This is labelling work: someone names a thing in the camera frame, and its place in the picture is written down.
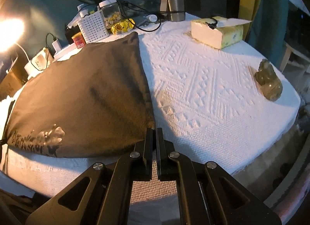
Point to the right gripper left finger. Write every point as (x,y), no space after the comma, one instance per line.
(102,193)

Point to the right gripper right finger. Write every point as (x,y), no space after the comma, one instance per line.
(207,194)

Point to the dark brown t-shirt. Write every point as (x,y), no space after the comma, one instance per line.
(95,103)

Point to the green toy figurine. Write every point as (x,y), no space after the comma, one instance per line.
(271,85)

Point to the cardboard box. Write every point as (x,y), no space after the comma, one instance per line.
(14,79)

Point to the white power strip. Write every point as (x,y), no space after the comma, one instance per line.
(66,52)

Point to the white cartoon mug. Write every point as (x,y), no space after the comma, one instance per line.
(42,59)

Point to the white usb charger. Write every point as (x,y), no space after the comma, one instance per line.
(57,45)

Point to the red can yellow lid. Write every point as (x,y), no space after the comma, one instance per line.
(79,40)

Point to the tissue pack box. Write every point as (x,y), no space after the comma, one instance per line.
(218,32)

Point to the black power adapter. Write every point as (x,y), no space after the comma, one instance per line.
(70,32)

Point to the white perforated plastic basket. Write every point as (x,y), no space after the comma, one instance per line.
(93,27)

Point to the yellow snack packet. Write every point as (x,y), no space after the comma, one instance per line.
(123,26)

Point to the white crumpled tissue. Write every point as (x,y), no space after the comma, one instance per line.
(77,17)

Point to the glass jar white lid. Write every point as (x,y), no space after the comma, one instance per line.
(111,12)

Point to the white desk lamp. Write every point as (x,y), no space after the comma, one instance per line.
(12,29)

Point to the steel tumbler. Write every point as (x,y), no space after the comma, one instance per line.
(173,10)

